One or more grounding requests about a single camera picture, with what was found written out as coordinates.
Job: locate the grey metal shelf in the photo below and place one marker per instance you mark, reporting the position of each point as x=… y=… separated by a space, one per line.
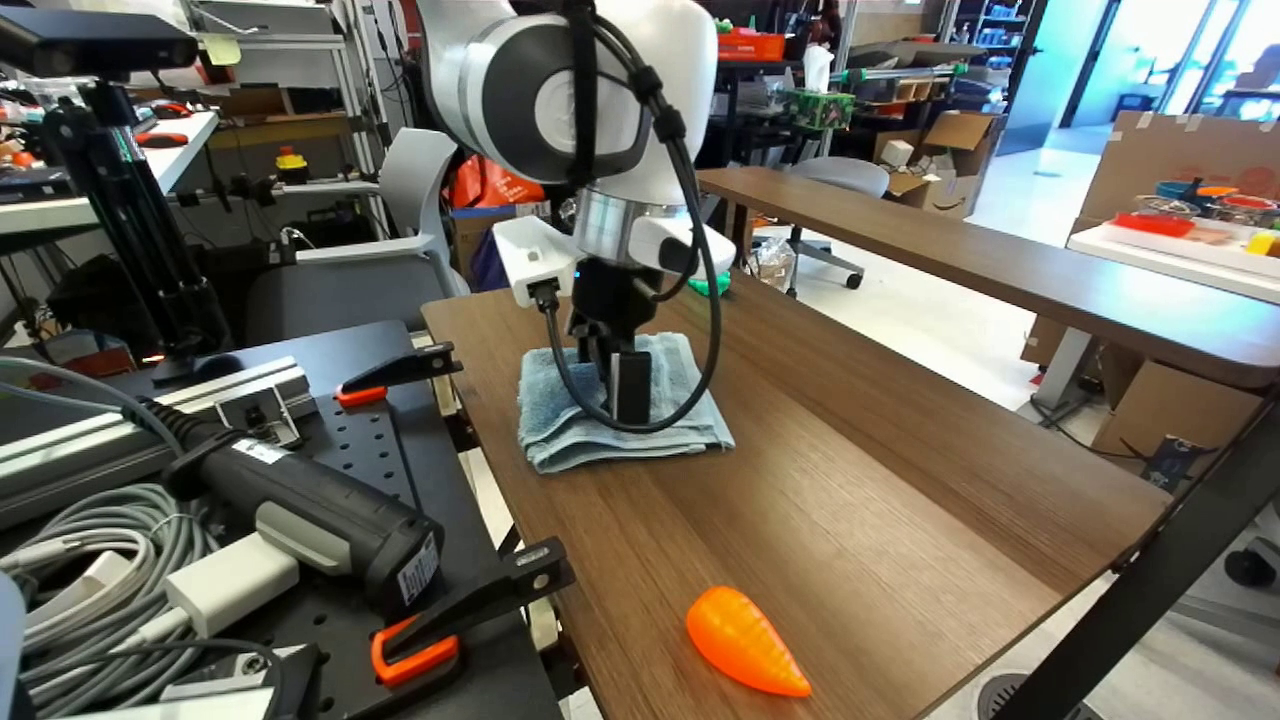
x=282 y=52

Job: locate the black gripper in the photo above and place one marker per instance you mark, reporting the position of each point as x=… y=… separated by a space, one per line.
x=605 y=304

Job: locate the orange toy carrot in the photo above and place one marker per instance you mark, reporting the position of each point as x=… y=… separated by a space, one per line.
x=743 y=643

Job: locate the white power adapter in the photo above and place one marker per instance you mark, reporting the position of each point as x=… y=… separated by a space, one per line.
x=232 y=580

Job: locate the black metal beam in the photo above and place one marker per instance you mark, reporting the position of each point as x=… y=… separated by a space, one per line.
x=1175 y=562

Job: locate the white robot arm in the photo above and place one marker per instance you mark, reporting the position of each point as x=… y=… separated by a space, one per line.
x=493 y=67

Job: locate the long wooden desk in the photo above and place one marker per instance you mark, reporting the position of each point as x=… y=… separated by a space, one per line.
x=1015 y=261

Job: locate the white work table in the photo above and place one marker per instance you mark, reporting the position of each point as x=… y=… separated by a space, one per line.
x=182 y=147

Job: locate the green toy grapes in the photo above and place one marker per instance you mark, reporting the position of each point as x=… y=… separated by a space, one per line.
x=716 y=285

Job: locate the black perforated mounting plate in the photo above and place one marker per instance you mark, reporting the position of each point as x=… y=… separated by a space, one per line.
x=385 y=452

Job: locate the black tripod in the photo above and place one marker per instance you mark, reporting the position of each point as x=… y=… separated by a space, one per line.
x=135 y=225

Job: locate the white toy table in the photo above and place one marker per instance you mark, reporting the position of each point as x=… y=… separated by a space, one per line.
x=1161 y=267

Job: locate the open cardboard box stack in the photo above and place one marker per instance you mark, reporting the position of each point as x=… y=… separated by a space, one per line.
x=955 y=134

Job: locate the grey swivel chair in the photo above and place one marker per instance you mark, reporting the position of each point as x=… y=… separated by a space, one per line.
x=846 y=173

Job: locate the light grey plastic chair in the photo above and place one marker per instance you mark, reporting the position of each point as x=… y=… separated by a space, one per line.
x=415 y=181

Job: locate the colourful toy pile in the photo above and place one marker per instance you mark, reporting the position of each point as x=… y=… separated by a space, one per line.
x=1155 y=221

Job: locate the black camera on tripod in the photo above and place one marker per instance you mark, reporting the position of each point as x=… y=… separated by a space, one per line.
x=95 y=42

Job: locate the black handheld device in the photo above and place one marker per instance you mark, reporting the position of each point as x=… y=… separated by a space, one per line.
x=334 y=522

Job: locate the orange bag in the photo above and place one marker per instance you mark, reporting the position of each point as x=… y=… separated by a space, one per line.
x=474 y=186

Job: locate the cardboard box under desk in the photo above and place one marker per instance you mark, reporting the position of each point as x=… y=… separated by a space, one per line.
x=1175 y=405

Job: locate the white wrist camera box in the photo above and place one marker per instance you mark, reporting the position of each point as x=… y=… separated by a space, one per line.
x=533 y=254

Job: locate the aluminium extrusion rail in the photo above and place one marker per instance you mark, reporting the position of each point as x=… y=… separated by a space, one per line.
x=82 y=442

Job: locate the light blue towel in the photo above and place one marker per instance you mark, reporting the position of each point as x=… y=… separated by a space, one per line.
x=573 y=433

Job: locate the large upright cardboard sheet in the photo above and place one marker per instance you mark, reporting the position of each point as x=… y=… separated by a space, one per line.
x=1161 y=153

